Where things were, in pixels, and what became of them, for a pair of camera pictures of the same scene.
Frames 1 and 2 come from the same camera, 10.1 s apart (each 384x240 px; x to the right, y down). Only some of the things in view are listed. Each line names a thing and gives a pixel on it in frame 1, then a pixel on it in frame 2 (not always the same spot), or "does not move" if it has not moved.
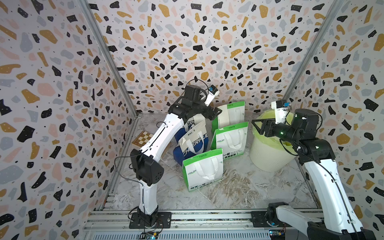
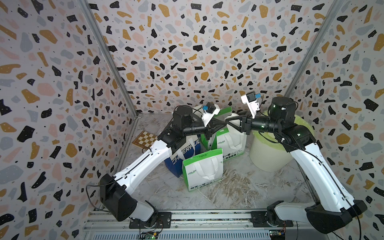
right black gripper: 268,124 to 246,124
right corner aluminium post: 314,48 does not move
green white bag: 204,168 does not move
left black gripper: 209,115 to 210,128
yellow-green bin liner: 278,143 does not move
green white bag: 232,140 does not move
